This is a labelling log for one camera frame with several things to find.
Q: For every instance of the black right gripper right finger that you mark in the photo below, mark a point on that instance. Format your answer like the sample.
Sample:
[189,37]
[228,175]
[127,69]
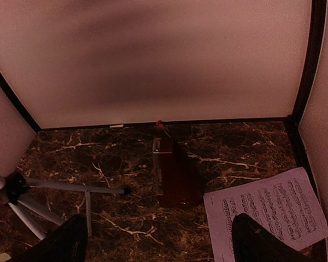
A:
[252,242]

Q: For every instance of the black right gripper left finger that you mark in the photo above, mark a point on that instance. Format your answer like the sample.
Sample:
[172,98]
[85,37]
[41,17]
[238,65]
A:
[67,243]

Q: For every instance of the lavender sheet music page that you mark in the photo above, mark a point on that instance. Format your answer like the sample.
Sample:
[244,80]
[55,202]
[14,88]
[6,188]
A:
[285,205]

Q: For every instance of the red-brown wooden metronome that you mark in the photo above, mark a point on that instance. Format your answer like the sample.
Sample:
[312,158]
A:
[178,182]

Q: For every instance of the light green ceramic bowl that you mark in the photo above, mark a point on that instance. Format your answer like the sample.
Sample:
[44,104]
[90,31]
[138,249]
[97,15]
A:
[4,257]

